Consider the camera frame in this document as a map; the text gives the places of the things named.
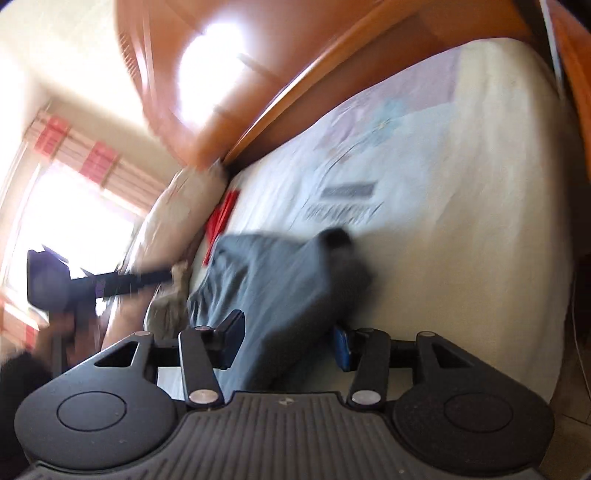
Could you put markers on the person's left hand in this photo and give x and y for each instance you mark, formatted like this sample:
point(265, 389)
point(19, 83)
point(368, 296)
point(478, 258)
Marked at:
point(78, 339)

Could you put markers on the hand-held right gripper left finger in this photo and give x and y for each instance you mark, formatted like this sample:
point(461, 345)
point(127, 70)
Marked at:
point(233, 337)

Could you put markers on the pink striped curtain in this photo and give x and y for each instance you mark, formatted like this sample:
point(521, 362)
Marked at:
point(87, 152)

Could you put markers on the wooden nightstand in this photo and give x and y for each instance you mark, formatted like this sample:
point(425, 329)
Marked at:
point(577, 55)

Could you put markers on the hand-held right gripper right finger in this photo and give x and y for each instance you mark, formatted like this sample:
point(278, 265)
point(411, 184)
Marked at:
point(342, 348)

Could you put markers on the pink floral quilt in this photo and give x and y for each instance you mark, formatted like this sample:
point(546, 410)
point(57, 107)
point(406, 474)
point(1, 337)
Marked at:
point(175, 217)

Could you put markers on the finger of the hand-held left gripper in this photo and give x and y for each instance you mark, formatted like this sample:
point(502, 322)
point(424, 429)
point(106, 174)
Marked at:
point(129, 281)

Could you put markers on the bright window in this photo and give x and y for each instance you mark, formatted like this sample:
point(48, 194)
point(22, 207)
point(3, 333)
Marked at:
point(78, 221)

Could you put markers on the crumpled grey-green cloth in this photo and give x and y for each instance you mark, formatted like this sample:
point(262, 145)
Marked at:
point(168, 300)

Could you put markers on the wooden headboard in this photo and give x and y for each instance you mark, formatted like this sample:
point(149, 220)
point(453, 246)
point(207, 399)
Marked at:
point(323, 55)

